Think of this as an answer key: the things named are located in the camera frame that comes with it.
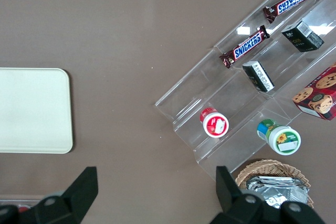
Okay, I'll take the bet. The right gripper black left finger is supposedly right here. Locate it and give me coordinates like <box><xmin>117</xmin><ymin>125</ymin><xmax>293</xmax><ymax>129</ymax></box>
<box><xmin>18</xmin><ymin>166</ymin><xmax>99</xmax><ymax>224</ymax></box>

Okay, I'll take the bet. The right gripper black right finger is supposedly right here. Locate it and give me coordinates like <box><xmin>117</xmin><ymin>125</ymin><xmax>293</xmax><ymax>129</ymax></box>
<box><xmin>209</xmin><ymin>165</ymin><xmax>284</xmax><ymax>224</ymax></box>

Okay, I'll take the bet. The wicker basket with foil packs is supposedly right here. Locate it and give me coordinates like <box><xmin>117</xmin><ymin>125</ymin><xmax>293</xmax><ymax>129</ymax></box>
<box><xmin>235</xmin><ymin>158</ymin><xmax>314</xmax><ymax>209</ymax></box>

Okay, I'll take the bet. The cream rectangular plastic tray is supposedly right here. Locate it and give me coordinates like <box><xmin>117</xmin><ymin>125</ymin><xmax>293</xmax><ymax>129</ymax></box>
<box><xmin>0</xmin><ymin>68</ymin><xmax>74</xmax><ymax>154</ymax></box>

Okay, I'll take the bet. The silver foil wrapped pack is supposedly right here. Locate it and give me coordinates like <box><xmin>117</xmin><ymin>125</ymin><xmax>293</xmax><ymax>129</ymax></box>
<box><xmin>245</xmin><ymin>175</ymin><xmax>309</xmax><ymax>209</ymax></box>

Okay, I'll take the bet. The red white lidded jar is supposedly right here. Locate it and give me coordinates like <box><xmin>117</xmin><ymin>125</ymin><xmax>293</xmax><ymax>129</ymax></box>
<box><xmin>199</xmin><ymin>107</ymin><xmax>229</xmax><ymax>138</ymax></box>

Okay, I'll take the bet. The green white lidded jar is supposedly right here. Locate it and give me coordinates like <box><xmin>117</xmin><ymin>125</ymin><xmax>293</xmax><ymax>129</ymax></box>
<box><xmin>256</xmin><ymin>119</ymin><xmax>302</xmax><ymax>156</ymax></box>

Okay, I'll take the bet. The clear acrylic stepped display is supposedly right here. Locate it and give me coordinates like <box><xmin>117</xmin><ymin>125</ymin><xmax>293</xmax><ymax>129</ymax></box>
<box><xmin>154</xmin><ymin>0</ymin><xmax>336</xmax><ymax>183</ymax></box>

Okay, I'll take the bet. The small black carton box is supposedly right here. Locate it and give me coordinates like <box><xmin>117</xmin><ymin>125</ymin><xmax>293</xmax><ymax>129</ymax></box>
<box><xmin>241</xmin><ymin>60</ymin><xmax>276</xmax><ymax>93</ymax></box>
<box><xmin>280</xmin><ymin>20</ymin><xmax>325</xmax><ymax>53</ymax></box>

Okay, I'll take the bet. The red chocolate chip cookie box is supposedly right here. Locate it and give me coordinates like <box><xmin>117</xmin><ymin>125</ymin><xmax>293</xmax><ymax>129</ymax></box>
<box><xmin>291</xmin><ymin>62</ymin><xmax>336</xmax><ymax>122</ymax></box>

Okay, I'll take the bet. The brown Snickers chocolate bar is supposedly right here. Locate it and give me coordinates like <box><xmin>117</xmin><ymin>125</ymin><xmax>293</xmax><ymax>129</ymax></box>
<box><xmin>262</xmin><ymin>0</ymin><xmax>321</xmax><ymax>24</ymax></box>
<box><xmin>219</xmin><ymin>25</ymin><xmax>270</xmax><ymax>69</ymax></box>

